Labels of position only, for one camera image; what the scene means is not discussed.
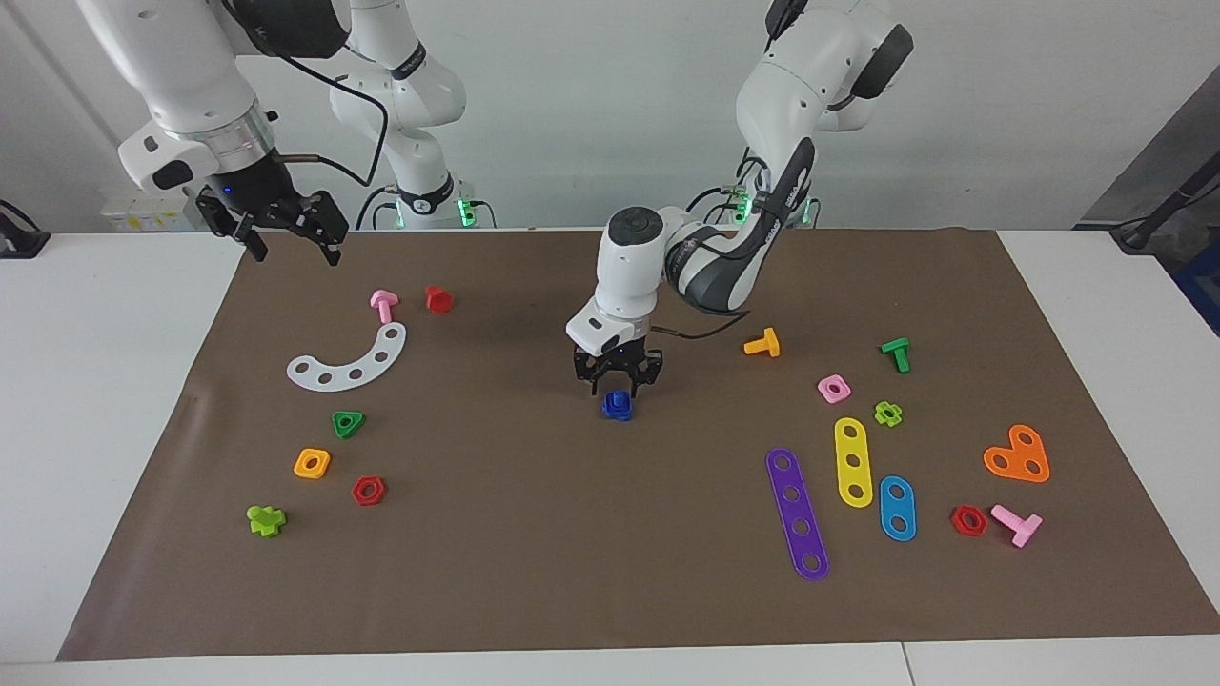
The yellow three-hole plate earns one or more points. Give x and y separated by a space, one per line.
854 446

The orange heart-shaped plate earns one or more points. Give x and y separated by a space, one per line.
1018 457

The black stand pole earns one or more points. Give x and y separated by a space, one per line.
1168 205

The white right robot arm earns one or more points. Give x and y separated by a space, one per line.
181 67

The lime green flower nut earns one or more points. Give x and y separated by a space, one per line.
881 415

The black clamp device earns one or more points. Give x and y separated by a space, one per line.
19 243

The white curved five-hole plate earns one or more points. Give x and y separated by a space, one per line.
340 380

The blue crate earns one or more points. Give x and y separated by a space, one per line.
1203 295

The red hexagon plastic nut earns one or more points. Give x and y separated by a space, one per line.
358 494
957 522

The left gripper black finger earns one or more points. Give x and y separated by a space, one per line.
650 373
591 373

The pink square plastic nut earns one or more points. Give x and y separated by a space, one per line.
823 385

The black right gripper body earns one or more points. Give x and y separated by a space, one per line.
253 191

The brown table mat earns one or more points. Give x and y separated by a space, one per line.
572 534

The orange plastic screw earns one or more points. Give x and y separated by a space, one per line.
767 345

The blue square plastic nut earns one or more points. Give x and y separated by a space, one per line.
608 413

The lime green plastic screw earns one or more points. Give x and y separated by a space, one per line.
265 522

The blue two-hole plate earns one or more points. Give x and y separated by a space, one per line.
897 509

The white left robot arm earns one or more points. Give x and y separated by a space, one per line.
629 267

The red plastic screw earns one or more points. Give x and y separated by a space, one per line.
438 301

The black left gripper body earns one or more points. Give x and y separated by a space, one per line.
621 357

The orange square plastic nut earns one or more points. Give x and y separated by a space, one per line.
301 467

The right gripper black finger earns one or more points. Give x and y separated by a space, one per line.
326 219
229 221

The white box yellow labels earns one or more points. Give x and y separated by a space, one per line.
133 211

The purple four-hole plate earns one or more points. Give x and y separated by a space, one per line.
788 479

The green triangle plastic nut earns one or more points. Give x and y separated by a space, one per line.
359 417

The pink plastic screw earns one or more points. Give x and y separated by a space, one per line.
384 307
1025 526

